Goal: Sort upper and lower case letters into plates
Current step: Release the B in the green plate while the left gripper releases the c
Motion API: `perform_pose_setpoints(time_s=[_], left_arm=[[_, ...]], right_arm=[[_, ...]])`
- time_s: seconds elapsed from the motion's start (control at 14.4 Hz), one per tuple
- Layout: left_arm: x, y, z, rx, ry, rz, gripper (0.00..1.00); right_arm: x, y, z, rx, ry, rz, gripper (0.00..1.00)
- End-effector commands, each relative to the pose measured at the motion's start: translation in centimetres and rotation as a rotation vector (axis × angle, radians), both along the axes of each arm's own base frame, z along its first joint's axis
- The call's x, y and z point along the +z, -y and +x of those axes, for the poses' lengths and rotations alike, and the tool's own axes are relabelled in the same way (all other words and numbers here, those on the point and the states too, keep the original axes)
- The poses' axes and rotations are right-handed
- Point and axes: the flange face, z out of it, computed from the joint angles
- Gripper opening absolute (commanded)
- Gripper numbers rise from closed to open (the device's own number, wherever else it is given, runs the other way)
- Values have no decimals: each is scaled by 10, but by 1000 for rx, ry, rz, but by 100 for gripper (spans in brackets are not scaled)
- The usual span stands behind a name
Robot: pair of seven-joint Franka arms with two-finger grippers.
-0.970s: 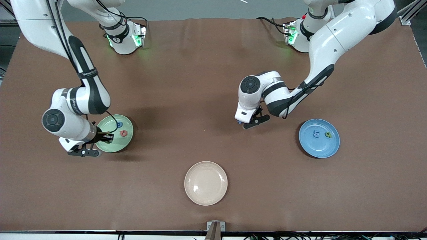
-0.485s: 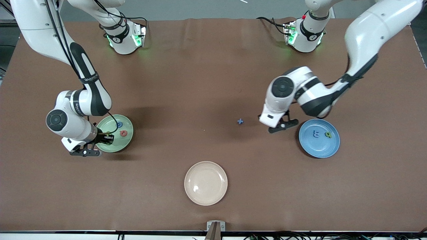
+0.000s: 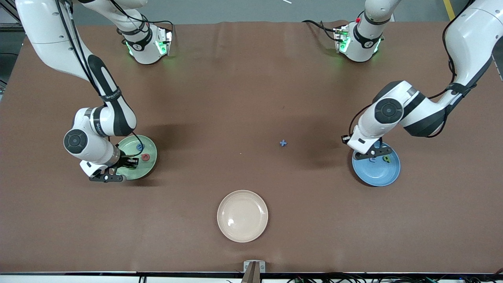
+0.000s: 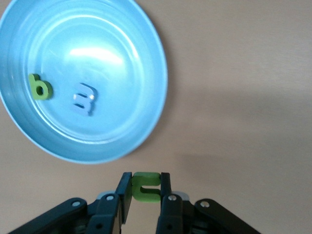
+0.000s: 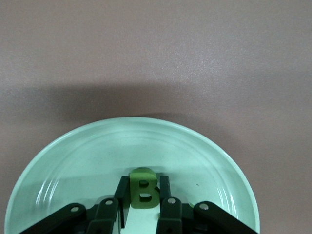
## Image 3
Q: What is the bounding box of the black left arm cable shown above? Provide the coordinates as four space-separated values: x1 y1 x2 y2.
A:
341 0 495 144

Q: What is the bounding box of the upright aluminium post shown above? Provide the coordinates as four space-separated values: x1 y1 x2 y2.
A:
240 262 261 283

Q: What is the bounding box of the black left base cable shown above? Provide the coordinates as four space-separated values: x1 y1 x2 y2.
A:
302 20 339 43

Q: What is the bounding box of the blue plate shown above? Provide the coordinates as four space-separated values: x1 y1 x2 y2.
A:
352 140 401 187

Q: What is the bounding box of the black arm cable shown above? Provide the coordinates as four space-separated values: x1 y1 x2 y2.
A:
341 0 495 144
55 0 145 152

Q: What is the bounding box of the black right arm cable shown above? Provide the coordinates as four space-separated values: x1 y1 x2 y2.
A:
55 0 145 152

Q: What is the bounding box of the black right base cable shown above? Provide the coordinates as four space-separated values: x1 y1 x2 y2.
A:
147 20 174 33

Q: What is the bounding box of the green plate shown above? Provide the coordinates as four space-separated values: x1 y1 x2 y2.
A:
110 135 158 180

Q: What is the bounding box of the black cable tangle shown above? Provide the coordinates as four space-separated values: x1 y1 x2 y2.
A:
287 272 503 283

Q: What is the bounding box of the beige plate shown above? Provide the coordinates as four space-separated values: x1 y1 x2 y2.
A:
217 190 269 243

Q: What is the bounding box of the grey metal bracket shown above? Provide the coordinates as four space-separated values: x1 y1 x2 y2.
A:
243 260 266 273

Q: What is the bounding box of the black base cable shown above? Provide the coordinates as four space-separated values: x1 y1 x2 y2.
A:
147 20 174 33
302 20 339 43

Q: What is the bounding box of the aluminium frame profile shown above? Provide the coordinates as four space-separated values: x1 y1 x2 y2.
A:
0 0 18 20

